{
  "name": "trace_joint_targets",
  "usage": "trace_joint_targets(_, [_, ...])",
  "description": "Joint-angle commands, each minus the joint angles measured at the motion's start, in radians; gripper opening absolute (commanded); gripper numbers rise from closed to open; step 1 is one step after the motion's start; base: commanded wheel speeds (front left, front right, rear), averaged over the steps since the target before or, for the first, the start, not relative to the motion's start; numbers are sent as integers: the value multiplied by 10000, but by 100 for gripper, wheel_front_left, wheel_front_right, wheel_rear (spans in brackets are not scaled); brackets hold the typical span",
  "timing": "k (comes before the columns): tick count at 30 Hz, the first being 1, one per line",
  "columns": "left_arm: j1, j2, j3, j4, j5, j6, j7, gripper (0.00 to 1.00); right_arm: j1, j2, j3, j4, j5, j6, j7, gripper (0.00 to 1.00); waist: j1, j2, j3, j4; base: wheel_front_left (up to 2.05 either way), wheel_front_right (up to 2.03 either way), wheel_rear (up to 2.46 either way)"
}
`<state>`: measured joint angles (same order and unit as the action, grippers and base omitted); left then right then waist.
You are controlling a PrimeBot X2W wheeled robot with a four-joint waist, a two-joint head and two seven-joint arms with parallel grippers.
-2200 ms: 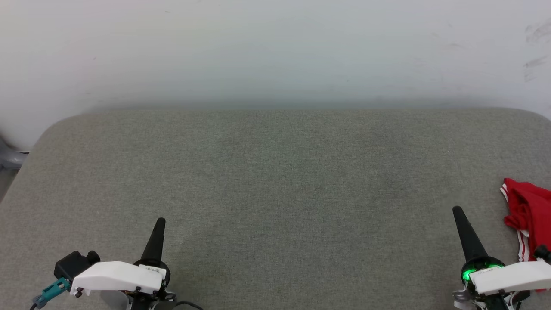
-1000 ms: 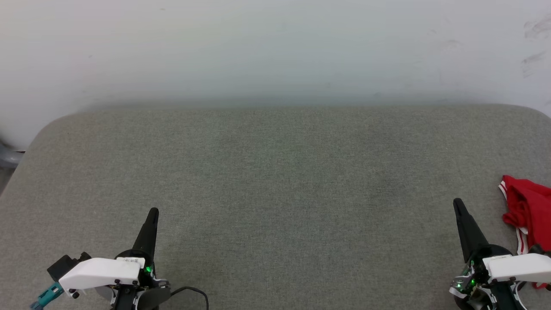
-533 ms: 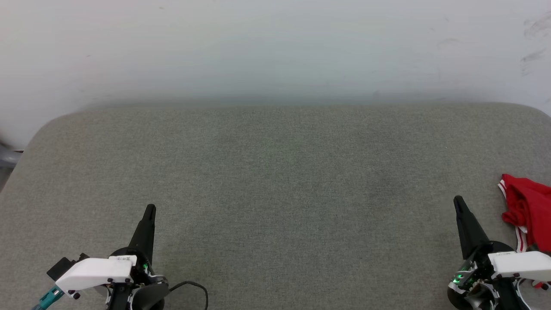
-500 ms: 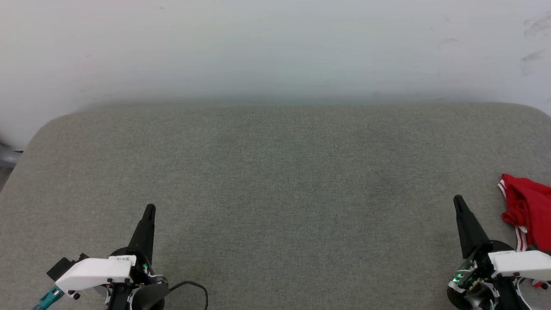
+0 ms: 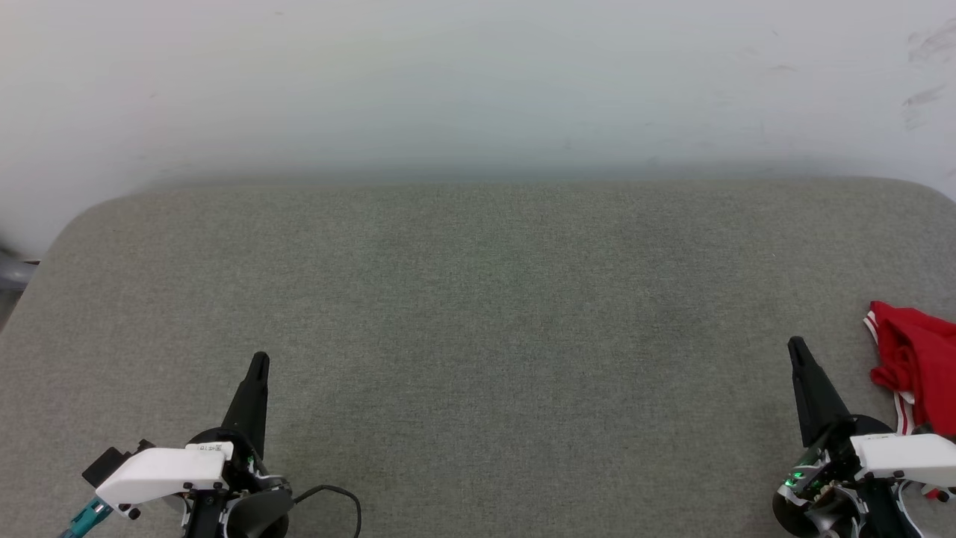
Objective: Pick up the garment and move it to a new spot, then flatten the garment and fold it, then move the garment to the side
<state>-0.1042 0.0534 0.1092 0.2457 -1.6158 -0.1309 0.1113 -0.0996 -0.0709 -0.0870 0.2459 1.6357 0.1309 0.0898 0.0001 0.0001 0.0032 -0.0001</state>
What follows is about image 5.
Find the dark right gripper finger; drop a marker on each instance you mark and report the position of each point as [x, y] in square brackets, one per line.
[814, 388]

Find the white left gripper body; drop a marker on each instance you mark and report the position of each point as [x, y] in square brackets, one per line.
[160, 471]

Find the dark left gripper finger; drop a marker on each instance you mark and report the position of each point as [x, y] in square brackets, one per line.
[250, 403]

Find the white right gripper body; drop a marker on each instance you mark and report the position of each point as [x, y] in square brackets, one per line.
[896, 456]

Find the red and white garment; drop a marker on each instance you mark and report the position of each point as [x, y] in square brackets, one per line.
[922, 359]

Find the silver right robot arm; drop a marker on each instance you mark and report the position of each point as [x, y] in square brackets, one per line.
[859, 519]

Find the grey fabric sofa cushion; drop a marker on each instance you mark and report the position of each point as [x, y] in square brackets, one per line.
[485, 336]

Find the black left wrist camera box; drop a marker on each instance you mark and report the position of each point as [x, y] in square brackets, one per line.
[112, 462]

